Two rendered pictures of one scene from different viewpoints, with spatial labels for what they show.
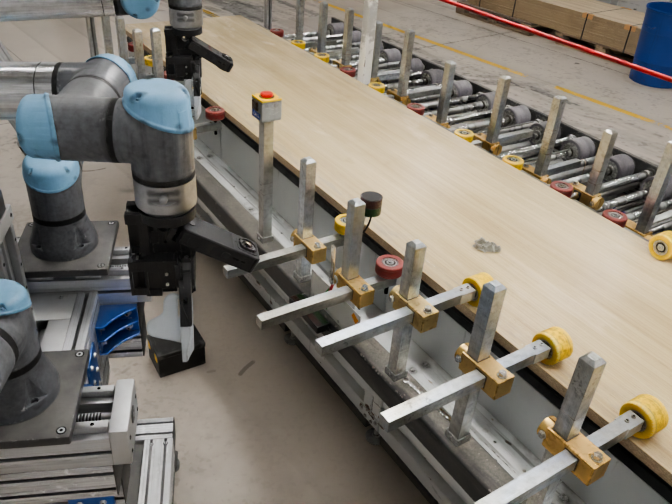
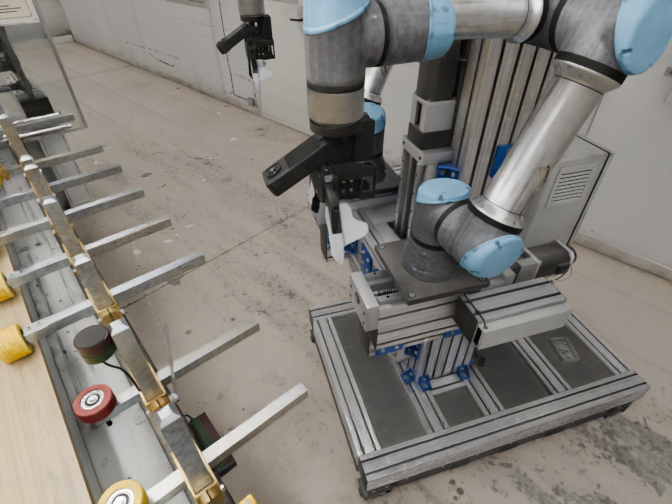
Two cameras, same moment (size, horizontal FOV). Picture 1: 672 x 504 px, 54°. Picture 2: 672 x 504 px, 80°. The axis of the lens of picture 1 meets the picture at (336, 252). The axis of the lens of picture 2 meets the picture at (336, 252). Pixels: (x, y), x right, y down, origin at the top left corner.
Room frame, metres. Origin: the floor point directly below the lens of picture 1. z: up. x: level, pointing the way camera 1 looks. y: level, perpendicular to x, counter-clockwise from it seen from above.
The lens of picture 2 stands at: (2.06, 0.34, 1.72)
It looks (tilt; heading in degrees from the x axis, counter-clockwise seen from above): 39 degrees down; 175
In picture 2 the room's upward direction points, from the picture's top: straight up
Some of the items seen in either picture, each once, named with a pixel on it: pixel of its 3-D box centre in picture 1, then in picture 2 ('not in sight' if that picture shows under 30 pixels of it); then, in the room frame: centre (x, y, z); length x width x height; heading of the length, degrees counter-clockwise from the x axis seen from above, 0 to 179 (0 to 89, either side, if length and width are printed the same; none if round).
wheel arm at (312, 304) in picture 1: (330, 299); (183, 366); (1.43, 0.01, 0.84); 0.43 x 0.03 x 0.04; 125
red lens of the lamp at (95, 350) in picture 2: (371, 200); (92, 340); (1.54, -0.08, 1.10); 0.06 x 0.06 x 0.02
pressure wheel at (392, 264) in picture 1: (388, 276); (101, 411); (1.54, -0.16, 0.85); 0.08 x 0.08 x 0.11
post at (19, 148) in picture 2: not in sight; (32, 172); (0.49, -0.77, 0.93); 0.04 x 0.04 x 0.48; 35
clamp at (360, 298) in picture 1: (354, 286); (150, 391); (1.49, -0.06, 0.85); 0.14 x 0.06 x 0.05; 35
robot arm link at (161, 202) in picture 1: (165, 191); (251, 6); (0.71, 0.22, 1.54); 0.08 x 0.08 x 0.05
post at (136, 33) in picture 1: (141, 81); not in sight; (2.94, 0.97, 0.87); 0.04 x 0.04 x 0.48; 35
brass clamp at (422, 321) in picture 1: (412, 307); (104, 304); (1.29, -0.20, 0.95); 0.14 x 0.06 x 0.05; 35
